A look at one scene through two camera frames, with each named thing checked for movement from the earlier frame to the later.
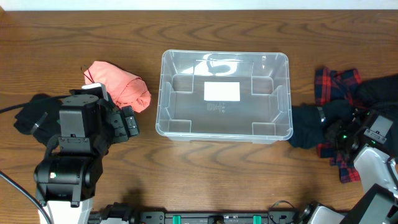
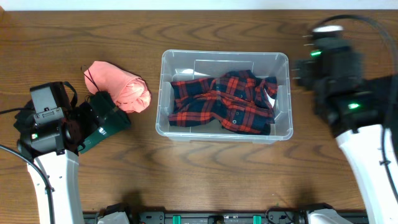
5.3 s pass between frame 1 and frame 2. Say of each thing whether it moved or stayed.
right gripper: moved
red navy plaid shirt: moved
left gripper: moved
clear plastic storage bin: stayed
